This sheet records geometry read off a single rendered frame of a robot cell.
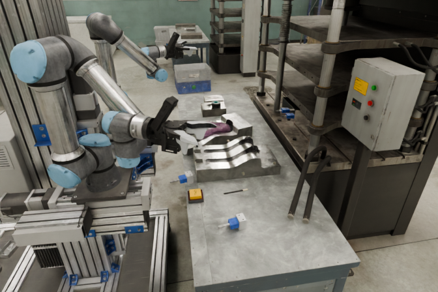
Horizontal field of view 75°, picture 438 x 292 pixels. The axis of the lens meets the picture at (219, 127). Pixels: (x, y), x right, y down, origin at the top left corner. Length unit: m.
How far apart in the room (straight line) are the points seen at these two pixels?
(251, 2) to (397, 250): 4.54
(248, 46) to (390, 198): 4.18
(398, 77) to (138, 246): 1.84
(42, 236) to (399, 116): 1.67
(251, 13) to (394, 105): 4.52
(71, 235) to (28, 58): 0.73
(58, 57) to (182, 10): 7.68
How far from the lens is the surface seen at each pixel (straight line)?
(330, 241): 1.48
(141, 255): 2.16
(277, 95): 2.53
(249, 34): 5.86
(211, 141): 1.95
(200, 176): 1.67
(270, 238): 1.42
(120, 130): 0.94
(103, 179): 1.34
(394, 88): 1.53
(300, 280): 1.44
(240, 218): 1.42
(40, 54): 1.02
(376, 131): 1.60
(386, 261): 2.64
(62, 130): 1.13
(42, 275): 2.29
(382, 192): 2.42
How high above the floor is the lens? 1.86
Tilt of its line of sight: 28 degrees down
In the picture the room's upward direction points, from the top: straight up
